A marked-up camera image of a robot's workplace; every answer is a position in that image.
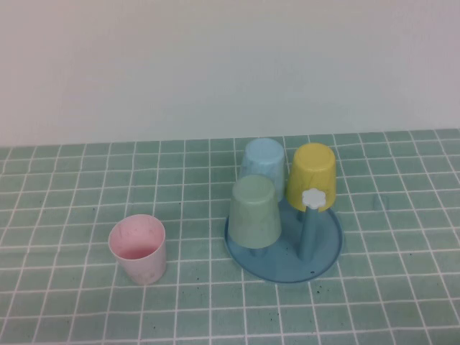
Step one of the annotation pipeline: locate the green plastic cup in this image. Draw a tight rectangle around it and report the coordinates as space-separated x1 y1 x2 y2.
229 175 282 249

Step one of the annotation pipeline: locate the green checked tablecloth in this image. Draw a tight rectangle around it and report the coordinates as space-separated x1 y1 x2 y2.
0 128 460 345

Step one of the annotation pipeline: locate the light blue plastic cup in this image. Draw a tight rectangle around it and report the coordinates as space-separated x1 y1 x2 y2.
239 138 288 197

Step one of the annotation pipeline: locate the pink plastic cup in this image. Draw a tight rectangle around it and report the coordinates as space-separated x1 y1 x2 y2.
108 214 167 286

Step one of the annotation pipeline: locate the blue cup stand with pegs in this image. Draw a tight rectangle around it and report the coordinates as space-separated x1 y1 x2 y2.
224 187 344 285

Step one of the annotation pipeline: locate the yellow plastic cup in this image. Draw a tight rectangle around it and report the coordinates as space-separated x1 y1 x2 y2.
286 142 338 213

